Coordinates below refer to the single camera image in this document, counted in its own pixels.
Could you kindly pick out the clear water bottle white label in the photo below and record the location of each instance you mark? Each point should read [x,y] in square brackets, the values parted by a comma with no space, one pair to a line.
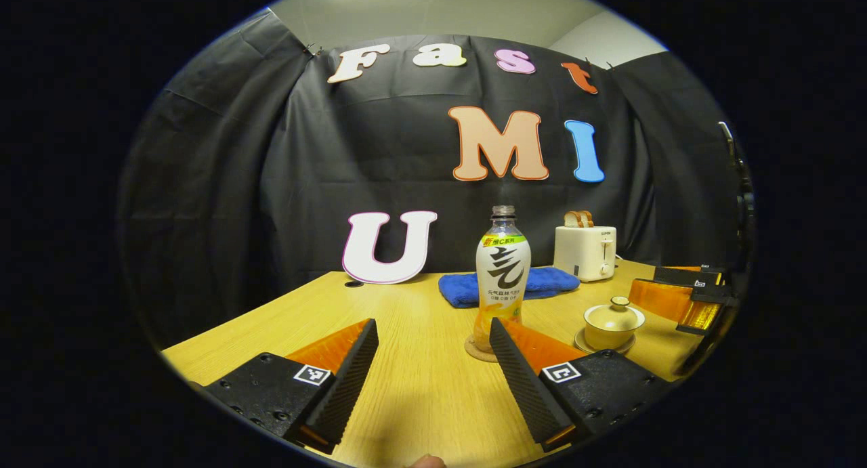
[502,271]

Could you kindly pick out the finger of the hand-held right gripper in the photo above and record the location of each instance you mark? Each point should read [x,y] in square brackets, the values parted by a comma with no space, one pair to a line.
[664,299]
[684,276]

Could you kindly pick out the white toaster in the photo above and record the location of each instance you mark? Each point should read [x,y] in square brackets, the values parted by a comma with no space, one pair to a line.
[582,254]

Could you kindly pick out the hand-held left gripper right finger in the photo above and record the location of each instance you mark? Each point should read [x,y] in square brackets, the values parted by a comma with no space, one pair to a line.
[521,380]

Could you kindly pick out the blue towel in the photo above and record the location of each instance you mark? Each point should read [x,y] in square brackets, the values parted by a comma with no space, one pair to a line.
[460,288]

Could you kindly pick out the round wooden coaster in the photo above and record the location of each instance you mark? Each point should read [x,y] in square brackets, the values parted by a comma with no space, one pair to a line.
[477,355]

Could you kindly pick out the black backdrop cloth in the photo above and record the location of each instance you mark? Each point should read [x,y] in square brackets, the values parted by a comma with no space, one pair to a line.
[271,183]

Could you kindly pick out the cream saucer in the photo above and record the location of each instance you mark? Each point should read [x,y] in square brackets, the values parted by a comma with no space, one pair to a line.
[589,348]

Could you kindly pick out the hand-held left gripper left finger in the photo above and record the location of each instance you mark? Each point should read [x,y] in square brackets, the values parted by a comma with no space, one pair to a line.
[352,373]

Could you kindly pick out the toast slice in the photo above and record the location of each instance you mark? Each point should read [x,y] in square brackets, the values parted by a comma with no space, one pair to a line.
[586,218]
[572,219]

